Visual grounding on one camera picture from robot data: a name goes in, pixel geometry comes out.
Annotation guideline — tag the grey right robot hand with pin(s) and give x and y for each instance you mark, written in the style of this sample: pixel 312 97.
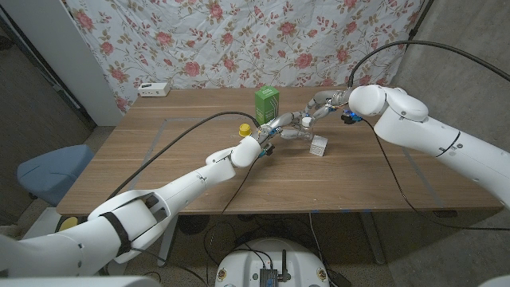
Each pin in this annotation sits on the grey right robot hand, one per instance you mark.
pixel 330 97

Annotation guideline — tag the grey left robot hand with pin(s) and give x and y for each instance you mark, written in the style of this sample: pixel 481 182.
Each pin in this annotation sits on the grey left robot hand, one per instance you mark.
pixel 281 119

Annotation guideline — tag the clear white-capped medicine bottle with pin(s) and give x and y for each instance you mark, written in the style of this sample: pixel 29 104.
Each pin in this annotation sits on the clear white-capped medicine bottle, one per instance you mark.
pixel 306 121

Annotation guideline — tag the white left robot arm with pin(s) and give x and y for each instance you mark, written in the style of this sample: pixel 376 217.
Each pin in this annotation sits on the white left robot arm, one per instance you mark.
pixel 191 185

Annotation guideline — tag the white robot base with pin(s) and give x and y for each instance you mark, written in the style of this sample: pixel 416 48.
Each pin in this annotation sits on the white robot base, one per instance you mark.
pixel 247 263

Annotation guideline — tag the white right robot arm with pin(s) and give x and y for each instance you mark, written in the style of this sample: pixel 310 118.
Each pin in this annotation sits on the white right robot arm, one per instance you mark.
pixel 418 127

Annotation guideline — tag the green straw box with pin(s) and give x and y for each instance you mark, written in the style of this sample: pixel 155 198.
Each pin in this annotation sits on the green straw box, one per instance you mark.
pixel 267 103

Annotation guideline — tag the small yellow cap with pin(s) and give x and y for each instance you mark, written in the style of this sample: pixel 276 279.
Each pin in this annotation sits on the small yellow cap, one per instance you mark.
pixel 244 130

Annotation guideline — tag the white perforated cube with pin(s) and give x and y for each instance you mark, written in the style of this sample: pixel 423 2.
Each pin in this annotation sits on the white perforated cube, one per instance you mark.
pixel 318 146

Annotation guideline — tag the white power adapter box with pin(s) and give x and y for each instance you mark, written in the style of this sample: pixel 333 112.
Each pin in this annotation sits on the white power adapter box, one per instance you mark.
pixel 153 89

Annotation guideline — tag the floral backdrop cloth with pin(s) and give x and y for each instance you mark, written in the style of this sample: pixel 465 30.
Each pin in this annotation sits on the floral backdrop cloth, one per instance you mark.
pixel 239 40

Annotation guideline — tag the black stand pole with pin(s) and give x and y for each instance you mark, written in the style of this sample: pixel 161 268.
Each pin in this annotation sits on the black stand pole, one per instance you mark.
pixel 418 20

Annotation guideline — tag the dark round floor fan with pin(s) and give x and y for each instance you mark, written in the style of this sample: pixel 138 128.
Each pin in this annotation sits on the dark round floor fan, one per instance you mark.
pixel 194 224

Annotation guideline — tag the black antenna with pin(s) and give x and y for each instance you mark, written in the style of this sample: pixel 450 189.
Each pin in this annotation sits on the black antenna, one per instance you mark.
pixel 284 265

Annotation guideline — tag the white table leg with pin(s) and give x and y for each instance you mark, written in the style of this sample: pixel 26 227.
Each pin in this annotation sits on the white table leg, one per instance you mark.
pixel 165 255
pixel 372 243

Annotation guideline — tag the grey computer module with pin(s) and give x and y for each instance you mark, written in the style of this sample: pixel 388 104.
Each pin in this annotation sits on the grey computer module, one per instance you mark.
pixel 268 277

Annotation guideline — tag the black power brick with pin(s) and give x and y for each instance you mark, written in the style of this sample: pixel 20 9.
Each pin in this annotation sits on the black power brick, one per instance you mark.
pixel 338 279

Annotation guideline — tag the white door panel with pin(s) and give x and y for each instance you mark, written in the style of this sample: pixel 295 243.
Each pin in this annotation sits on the white door panel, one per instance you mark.
pixel 60 48

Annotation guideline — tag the blue padded stool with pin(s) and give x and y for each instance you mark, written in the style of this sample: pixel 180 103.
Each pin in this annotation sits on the blue padded stool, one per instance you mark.
pixel 52 171

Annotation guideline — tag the white robot torso shell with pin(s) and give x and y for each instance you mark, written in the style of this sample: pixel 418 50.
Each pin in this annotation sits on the white robot torso shell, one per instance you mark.
pixel 79 283

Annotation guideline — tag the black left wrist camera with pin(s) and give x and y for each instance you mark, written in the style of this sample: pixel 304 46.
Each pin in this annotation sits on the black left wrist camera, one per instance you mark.
pixel 268 150

